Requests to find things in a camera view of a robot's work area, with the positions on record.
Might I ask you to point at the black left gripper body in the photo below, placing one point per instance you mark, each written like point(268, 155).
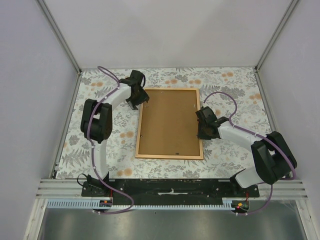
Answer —
point(136, 100)

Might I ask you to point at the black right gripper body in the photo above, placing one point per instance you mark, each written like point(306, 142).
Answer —
point(202, 134)

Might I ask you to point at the brown cardboard backing board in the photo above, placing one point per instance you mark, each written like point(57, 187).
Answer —
point(170, 122)

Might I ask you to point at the wooden picture frame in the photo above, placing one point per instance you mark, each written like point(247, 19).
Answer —
point(137, 140)

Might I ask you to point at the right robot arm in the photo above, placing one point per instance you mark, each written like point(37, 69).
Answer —
point(272, 156)

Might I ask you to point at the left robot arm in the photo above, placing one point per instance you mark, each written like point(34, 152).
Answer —
point(97, 116)

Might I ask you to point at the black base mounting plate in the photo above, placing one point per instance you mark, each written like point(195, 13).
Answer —
point(168, 191)

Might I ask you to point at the left aluminium corner post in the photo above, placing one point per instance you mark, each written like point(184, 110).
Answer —
point(58, 34)

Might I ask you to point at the aluminium corner post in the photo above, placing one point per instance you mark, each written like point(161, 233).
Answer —
point(58, 34)
point(276, 34)

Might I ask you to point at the aluminium rail frame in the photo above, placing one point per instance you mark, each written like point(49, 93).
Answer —
point(283, 211)

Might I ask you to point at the right aluminium corner post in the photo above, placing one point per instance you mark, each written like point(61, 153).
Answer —
point(276, 34)

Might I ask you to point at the light blue cable duct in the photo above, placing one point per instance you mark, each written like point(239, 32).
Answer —
point(99, 204)

